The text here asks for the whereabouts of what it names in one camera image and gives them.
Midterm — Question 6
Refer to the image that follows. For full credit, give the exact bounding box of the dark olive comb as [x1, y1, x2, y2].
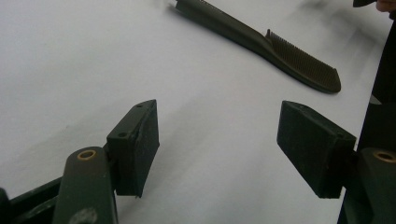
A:
[174, 0, 342, 95]

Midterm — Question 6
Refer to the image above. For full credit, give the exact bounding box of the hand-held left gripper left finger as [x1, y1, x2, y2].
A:
[106, 99, 161, 199]

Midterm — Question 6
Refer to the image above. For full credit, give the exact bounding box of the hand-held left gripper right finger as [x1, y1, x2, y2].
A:
[276, 100, 358, 200]

